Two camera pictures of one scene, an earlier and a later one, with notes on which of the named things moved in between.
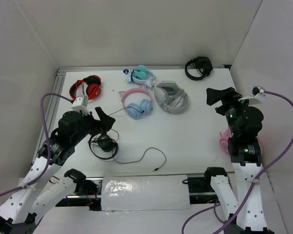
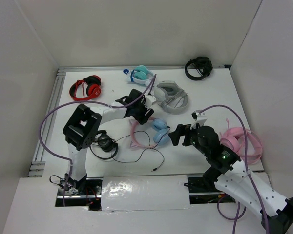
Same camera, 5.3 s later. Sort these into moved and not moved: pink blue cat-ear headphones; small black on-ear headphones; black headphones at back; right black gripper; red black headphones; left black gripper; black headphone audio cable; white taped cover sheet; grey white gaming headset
Moved: left black gripper; black headphone audio cable; pink blue cat-ear headphones; right black gripper
Not moved: white taped cover sheet; grey white gaming headset; small black on-ear headphones; red black headphones; black headphones at back
